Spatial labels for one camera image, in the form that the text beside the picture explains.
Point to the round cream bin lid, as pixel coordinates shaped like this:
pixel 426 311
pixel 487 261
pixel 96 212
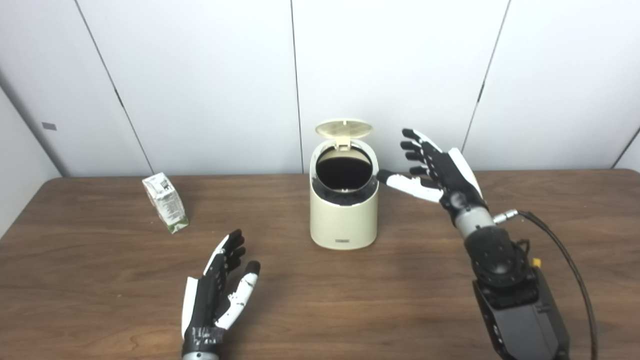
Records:
pixel 344 128

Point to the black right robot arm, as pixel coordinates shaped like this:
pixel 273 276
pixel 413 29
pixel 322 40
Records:
pixel 515 305

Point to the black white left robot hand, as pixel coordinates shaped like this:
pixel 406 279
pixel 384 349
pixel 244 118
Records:
pixel 205 305

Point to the white green milk carton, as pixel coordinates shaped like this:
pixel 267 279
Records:
pixel 167 205

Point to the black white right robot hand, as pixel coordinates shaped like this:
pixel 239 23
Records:
pixel 452 180

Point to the cream-colored bin body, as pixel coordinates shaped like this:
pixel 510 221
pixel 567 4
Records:
pixel 344 222

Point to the small grey wall label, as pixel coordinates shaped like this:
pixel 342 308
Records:
pixel 49 126

